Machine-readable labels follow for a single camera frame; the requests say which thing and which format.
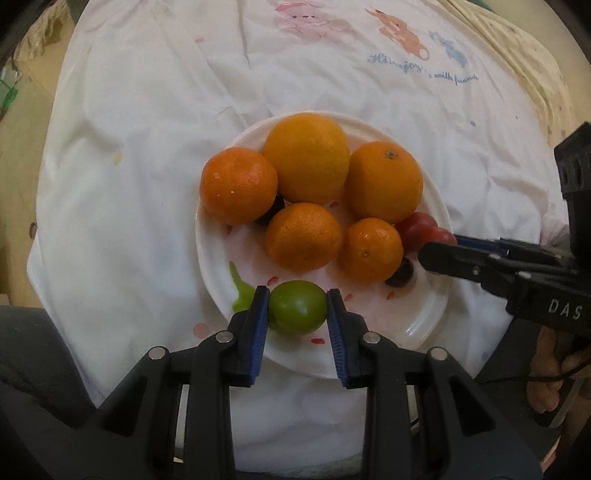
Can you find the large yellow-orange orange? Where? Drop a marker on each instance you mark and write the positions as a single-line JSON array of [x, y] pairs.
[[307, 157]]

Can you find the dark purple grape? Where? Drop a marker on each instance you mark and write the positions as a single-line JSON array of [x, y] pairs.
[[400, 273]]

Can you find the white cartoon printed blanket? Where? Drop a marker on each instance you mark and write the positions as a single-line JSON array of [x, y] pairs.
[[138, 138]]

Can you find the deep orange round orange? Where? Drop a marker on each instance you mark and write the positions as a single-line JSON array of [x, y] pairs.
[[384, 182]]

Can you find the green plum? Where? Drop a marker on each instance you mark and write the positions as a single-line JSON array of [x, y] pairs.
[[295, 307]]

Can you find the small orange mandarin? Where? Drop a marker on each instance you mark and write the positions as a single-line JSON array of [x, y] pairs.
[[238, 184], [371, 250], [302, 236]]

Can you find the red plum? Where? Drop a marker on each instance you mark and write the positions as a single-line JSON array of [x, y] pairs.
[[417, 228], [444, 237]]

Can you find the dark grey cloth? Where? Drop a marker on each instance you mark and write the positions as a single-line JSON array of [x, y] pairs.
[[41, 364]]

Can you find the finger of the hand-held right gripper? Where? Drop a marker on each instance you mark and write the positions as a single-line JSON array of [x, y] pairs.
[[461, 263], [485, 245]]

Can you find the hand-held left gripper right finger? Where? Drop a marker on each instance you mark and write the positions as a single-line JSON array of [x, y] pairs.
[[336, 332]]

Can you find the person's right hand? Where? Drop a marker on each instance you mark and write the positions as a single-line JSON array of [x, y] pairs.
[[545, 369]]

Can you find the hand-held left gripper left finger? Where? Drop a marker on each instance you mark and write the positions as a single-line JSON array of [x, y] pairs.
[[258, 323]]

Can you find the white strawberry print plate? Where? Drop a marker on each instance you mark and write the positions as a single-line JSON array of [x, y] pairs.
[[415, 314]]

